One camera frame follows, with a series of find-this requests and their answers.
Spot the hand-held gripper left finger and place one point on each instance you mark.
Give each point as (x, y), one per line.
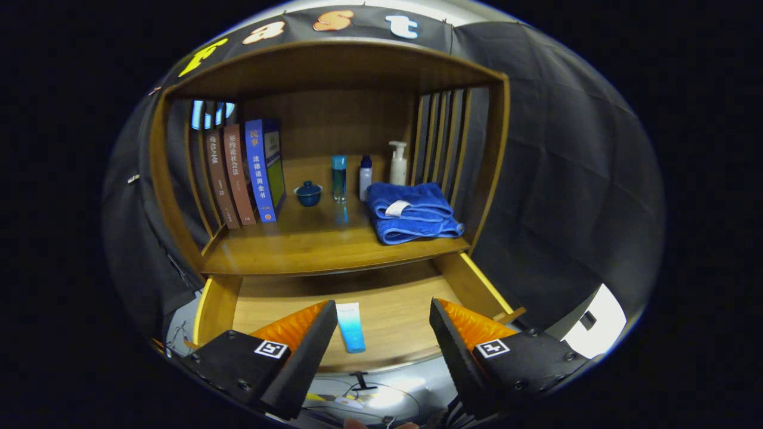
(301, 369)

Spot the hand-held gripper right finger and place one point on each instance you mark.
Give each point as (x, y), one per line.
(459, 363)

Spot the blue and white tube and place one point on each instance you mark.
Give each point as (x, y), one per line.
(351, 330)

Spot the wooden drawer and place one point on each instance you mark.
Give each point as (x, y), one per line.
(393, 316)

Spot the wooden countertop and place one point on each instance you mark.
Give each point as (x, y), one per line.
(310, 244)

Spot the wooden cabinet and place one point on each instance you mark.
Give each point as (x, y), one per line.
(334, 65)

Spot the folded blue towel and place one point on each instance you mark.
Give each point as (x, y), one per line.
(417, 223)

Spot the blue lidded teacup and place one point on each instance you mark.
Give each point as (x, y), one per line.
(308, 195)

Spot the tall blue glass bottle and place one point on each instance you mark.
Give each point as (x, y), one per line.
(339, 179)

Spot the white bottle dark cap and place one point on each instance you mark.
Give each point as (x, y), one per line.
(365, 182)

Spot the blue book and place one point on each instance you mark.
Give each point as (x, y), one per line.
(261, 173)

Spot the white pump bottle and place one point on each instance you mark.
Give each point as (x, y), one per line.
(399, 170)

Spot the reddish brown book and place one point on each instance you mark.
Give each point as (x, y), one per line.
(238, 173)

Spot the dark brown book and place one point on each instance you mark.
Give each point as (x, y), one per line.
(220, 179)

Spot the black backdrop cloth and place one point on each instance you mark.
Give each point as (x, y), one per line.
(554, 179)

